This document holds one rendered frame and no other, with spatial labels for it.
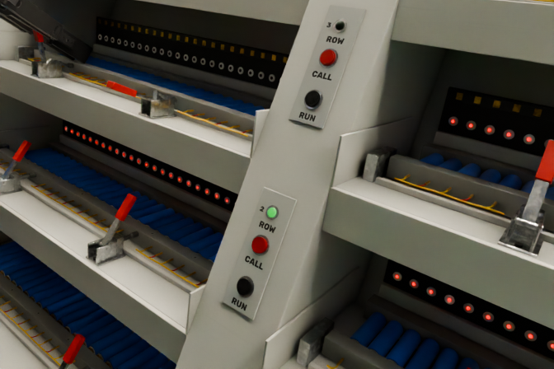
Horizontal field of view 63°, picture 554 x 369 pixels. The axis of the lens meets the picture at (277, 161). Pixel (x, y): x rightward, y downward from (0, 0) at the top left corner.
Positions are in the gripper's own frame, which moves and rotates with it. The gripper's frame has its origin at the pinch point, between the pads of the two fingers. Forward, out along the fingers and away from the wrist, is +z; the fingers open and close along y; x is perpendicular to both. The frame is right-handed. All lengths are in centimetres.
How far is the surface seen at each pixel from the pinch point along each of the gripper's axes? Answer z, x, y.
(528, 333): 14, -12, 73
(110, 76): 2.4, -2.4, 10.9
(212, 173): -1.0, -10.5, 39.5
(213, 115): 1.9, -3.5, 33.5
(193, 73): 12.5, 4.7, 16.0
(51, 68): -0.7, -4.8, 1.0
